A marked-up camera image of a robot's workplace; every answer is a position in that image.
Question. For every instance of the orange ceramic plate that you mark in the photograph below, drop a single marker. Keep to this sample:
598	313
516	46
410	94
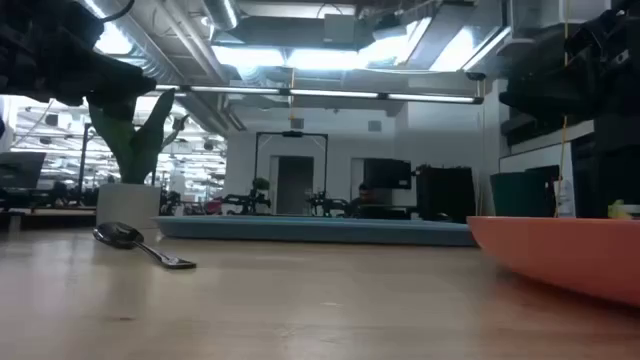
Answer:
565	255

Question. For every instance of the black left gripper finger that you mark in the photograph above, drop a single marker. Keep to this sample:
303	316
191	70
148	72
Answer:
120	82

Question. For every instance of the yellow green cup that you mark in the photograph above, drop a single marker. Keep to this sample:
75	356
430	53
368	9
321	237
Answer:
618	210

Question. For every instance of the black wall monitor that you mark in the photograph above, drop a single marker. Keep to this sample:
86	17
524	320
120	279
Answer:
387	173

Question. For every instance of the green plant in white pot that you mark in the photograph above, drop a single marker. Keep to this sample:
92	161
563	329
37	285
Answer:
131	202

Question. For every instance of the dark green panel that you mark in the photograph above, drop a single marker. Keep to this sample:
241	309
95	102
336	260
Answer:
520	195

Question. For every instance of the long ceiling light fixture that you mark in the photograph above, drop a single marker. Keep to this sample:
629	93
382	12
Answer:
330	93

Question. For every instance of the black cabinet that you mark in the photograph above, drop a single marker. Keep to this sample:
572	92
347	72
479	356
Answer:
445	192

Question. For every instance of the dark metal spoon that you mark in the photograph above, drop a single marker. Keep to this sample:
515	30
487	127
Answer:
117	234

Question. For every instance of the black rectangular gantry frame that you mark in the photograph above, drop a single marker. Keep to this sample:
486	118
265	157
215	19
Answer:
292	134

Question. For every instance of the blue plastic tray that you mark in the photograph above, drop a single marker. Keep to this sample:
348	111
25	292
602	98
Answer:
310	231

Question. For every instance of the person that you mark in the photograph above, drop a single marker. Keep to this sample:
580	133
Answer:
365	197

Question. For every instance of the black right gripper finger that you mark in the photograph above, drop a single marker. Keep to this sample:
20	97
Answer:
545	90

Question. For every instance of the dark desk monitor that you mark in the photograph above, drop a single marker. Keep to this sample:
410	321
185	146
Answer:
20	170

